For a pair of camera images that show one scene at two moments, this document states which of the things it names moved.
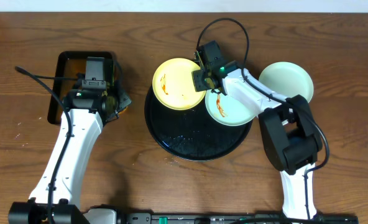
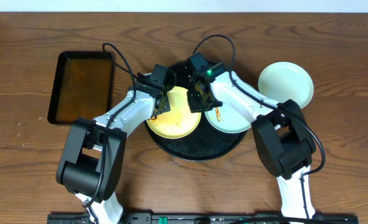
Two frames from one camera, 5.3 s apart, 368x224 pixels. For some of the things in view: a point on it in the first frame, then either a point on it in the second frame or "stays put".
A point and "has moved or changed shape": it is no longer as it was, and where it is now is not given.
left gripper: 122,98 → 161,104
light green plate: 288,79 stays put
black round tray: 191,134 stays put
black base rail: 233,218 stays put
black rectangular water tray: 68,65 stays put
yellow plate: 173,85 has moved or changed shape
